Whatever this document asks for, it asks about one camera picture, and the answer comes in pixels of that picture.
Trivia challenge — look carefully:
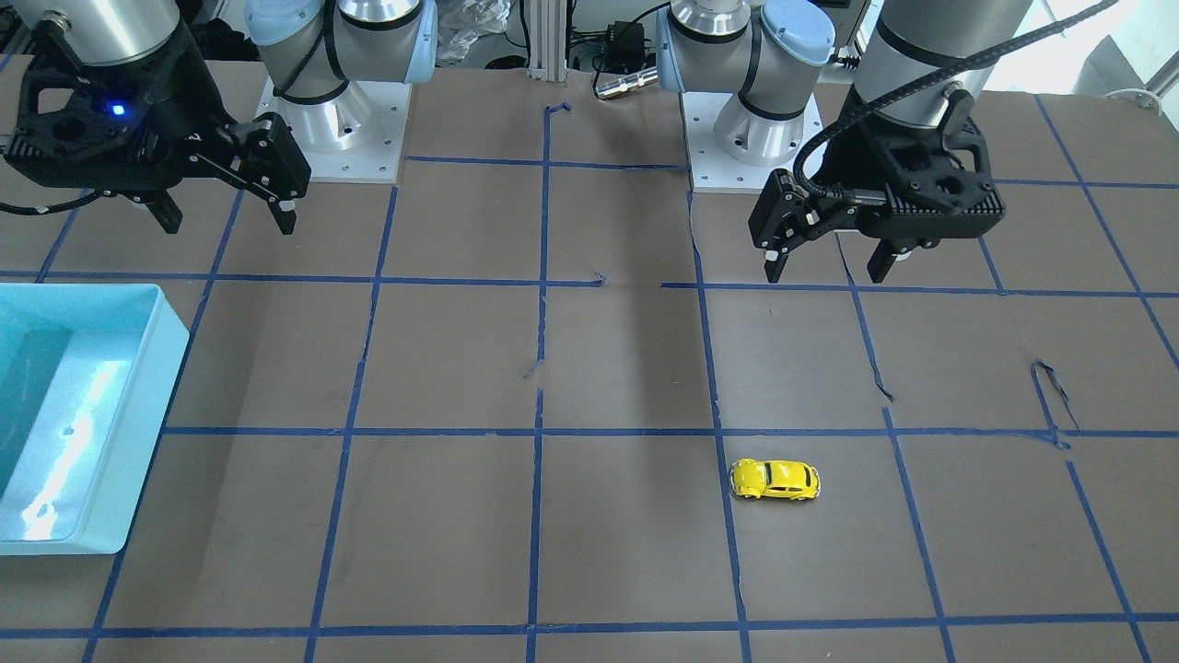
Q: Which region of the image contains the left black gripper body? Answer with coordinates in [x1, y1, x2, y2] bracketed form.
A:
[747, 88, 1005, 260]

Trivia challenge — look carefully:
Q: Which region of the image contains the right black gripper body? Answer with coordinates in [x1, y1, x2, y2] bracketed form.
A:
[5, 24, 310, 204]

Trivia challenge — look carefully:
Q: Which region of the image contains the yellow toy beetle car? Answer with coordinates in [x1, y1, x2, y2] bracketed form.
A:
[729, 458, 822, 501]

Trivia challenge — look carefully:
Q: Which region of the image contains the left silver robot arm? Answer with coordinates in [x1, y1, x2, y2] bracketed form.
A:
[654, 1, 1029, 283]

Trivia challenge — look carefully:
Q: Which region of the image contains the light blue plastic bin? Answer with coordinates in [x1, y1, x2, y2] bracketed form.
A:
[1, 283, 189, 554]

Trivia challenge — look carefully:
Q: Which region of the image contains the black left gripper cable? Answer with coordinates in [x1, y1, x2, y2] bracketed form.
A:
[793, 0, 1120, 199]

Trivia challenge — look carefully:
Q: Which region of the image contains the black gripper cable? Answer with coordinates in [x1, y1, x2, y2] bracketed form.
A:
[0, 189, 98, 217]
[793, 0, 1120, 199]

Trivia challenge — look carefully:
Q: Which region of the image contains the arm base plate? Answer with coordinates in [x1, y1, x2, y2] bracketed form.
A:
[681, 92, 823, 193]
[257, 80, 415, 185]

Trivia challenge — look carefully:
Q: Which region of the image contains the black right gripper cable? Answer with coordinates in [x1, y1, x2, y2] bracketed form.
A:
[0, 189, 98, 217]

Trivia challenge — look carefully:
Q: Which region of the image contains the aluminium frame post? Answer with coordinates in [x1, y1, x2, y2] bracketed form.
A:
[521, 0, 568, 84]

